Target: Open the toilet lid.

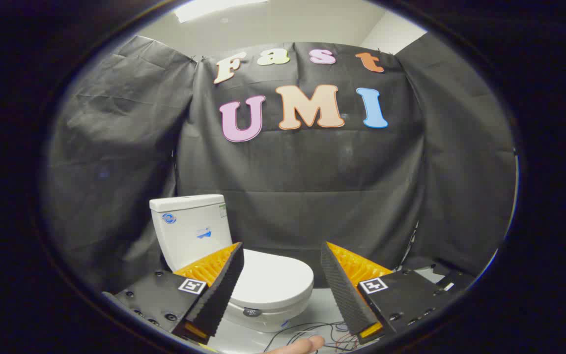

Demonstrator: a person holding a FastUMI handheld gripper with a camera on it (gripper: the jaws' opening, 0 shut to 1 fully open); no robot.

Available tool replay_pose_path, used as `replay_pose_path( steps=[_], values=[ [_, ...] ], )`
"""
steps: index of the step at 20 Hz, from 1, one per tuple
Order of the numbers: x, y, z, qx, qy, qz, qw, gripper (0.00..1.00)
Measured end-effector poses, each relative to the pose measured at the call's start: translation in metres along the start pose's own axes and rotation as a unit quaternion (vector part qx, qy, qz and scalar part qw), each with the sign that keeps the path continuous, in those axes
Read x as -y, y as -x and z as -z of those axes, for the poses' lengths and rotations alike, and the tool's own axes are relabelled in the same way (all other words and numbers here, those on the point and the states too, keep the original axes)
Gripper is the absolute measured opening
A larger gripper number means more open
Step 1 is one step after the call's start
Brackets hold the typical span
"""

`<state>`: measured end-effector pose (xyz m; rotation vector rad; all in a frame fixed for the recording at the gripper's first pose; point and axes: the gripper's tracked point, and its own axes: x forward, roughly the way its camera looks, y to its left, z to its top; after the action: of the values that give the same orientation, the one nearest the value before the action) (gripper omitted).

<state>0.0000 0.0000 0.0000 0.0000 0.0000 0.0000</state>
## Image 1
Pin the black box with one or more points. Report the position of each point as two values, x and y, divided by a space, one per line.
460 279

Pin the white tank cover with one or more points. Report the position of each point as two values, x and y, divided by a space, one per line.
187 202

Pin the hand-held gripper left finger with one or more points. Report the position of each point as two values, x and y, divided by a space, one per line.
224 290

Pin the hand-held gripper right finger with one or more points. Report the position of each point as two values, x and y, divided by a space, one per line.
342 290

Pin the white toilet lid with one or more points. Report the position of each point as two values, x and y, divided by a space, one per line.
273 280

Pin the black backdrop cloth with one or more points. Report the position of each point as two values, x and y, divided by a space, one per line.
312 172

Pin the white toilet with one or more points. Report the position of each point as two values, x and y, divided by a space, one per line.
189 236

